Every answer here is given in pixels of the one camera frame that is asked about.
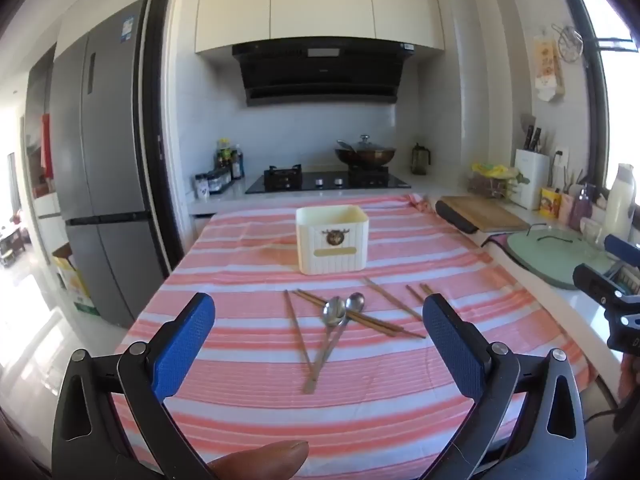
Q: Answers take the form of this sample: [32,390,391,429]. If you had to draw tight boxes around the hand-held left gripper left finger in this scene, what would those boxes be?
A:
[51,292,217,480]

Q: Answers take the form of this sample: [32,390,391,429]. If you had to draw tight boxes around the pink striped tablecloth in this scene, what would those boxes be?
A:
[112,192,598,480]

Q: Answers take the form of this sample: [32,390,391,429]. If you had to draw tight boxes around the cardboard box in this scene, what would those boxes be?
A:
[51,241,102,317]

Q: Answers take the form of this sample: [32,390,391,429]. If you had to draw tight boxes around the hanging printed wall bag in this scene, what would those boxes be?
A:
[532,34,566,102]

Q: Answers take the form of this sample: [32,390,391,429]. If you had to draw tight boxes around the black oblong pad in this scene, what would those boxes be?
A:
[434,200,480,235]

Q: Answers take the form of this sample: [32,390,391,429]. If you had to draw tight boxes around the wooden cutting board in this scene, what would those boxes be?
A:
[442,195,530,234]

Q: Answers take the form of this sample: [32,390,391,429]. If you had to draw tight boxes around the black range hood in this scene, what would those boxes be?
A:
[231,38,416,108]

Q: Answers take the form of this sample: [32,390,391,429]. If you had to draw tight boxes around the person's left hand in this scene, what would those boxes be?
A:
[207,440,310,480]

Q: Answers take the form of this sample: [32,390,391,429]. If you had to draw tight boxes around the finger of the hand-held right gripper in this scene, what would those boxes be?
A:
[603,233,640,262]

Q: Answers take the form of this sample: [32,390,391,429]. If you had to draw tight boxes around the purple soap dispenser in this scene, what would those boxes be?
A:
[569,183,596,231]

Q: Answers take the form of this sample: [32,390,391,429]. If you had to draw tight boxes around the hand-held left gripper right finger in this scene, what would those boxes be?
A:
[422,294,588,480]

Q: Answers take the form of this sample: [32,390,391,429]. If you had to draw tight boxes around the pink cup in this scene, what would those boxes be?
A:
[557,192,576,226]

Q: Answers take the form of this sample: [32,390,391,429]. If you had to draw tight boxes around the group of condiment bottles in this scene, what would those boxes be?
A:
[215,138,246,184]

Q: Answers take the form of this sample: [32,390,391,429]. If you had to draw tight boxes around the wire basket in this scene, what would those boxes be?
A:
[467,170,517,204]

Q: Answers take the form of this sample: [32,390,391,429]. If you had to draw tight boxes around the metal spoon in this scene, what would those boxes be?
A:
[313,292,366,380]
[302,296,347,395]

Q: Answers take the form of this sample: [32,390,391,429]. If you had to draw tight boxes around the yellow snack packet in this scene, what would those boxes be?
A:
[538,187,562,219]

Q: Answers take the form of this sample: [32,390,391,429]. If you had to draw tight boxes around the red hanging cloth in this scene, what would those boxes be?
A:
[39,113,54,181]

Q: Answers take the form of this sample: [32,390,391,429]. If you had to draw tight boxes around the white knife block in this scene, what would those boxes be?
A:
[514,148,551,210]

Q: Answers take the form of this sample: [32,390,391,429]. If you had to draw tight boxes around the hanging wire strainer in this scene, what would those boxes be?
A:
[551,23,585,64]

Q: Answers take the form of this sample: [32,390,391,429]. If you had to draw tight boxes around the black gas stove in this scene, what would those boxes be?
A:
[244,164,412,195]

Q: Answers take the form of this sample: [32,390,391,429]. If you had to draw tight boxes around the dark glass pitcher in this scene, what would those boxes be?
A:
[411,142,432,176]

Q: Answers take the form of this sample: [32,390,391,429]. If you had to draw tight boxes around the clear glass cup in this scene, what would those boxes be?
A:
[579,218,606,249]

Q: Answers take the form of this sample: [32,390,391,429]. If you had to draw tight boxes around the grey refrigerator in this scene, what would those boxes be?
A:
[49,0,157,329]

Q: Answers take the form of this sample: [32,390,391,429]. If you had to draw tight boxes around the glass wok lid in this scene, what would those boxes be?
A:
[349,134,385,153]

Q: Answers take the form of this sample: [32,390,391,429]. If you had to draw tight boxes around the yellow packets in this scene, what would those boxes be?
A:
[472,161,519,181]

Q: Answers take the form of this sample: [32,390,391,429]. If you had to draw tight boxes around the cream wall cabinets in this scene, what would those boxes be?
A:
[194,0,446,55]

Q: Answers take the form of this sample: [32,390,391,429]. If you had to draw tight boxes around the black handled knives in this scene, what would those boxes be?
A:
[521,114,544,154]

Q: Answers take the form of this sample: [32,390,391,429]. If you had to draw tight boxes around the white bottle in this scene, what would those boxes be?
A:
[602,163,637,241]

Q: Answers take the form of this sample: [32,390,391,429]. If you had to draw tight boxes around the dark wok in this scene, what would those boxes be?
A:
[334,140,397,169]

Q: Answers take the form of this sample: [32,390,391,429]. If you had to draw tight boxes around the cream ribbed utensil holder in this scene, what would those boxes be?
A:
[295,204,370,276]

